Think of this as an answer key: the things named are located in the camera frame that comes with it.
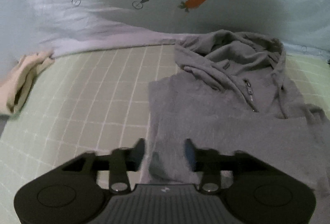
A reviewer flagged grey zip hoodie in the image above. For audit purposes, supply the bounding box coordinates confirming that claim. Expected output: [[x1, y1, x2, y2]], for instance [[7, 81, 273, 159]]
[[142, 31, 329, 223]]

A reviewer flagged green grid-pattern mat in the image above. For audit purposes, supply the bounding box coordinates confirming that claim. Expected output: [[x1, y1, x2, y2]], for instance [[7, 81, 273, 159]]
[[0, 44, 330, 224]]

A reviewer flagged folded beige garment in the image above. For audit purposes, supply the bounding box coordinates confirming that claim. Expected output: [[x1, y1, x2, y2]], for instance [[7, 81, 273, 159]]
[[1, 50, 54, 116]]

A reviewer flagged light blue carrot-print sheet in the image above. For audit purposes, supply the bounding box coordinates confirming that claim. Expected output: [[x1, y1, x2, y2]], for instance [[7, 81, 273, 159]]
[[1, 0, 329, 77]]

